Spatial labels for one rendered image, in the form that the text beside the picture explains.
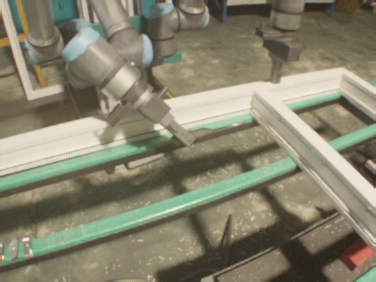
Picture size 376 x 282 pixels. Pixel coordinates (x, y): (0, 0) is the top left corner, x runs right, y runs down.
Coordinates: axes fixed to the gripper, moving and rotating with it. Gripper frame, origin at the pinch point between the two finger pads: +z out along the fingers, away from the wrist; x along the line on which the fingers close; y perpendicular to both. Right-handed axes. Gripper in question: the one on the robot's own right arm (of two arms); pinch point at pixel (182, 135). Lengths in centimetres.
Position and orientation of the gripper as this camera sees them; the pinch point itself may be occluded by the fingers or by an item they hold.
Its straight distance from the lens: 68.4
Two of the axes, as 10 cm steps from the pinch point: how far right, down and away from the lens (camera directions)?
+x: -3.3, -1.9, 9.3
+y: 6.4, -7.7, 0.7
